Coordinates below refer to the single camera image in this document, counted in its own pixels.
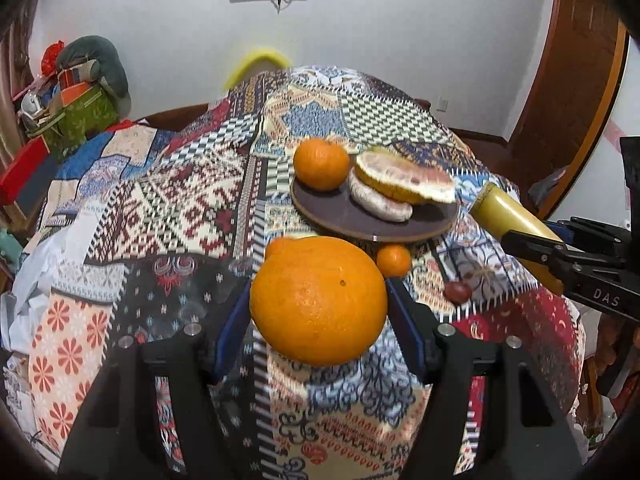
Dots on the red date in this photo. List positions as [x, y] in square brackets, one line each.
[457, 291]

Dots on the red box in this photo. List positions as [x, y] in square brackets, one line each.
[22, 172]

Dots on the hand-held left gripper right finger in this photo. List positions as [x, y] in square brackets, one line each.
[407, 325]

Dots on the white heart-printed sliding door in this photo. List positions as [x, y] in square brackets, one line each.
[620, 110]

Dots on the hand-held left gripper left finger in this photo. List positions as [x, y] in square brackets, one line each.
[230, 325]

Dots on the pink pomelo segment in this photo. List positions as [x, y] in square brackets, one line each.
[375, 202]

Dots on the dark purple plate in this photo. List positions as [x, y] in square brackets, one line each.
[340, 215]

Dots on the grey long pillow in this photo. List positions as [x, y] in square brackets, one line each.
[107, 60]

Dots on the brown wooden door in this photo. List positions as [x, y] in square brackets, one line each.
[570, 85]

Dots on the smooth large orange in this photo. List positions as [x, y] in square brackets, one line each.
[320, 305]

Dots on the patchwork printed blanket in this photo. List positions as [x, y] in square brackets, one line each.
[175, 220]

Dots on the white crumpled cloth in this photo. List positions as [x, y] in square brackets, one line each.
[27, 285]

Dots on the yellow foam hoop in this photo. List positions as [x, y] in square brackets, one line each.
[260, 57]

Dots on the small tangerine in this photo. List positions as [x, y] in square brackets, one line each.
[393, 260]
[277, 249]

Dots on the green patterned bag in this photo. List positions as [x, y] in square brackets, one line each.
[85, 117]

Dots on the small white fan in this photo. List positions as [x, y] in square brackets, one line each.
[31, 107]

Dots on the striped brown curtain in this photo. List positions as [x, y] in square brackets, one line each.
[15, 75]

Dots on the white wall socket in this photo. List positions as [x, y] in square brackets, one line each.
[442, 104]

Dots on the red plastic bag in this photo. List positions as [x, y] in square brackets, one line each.
[51, 55]

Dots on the orange box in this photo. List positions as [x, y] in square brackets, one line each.
[77, 87]

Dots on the pomelo peel piece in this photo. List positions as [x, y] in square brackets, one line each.
[400, 180]

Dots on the thick yellow sugarcane stick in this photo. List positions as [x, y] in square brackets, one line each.
[505, 212]

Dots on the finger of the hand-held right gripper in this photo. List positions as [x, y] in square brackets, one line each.
[600, 237]
[535, 249]

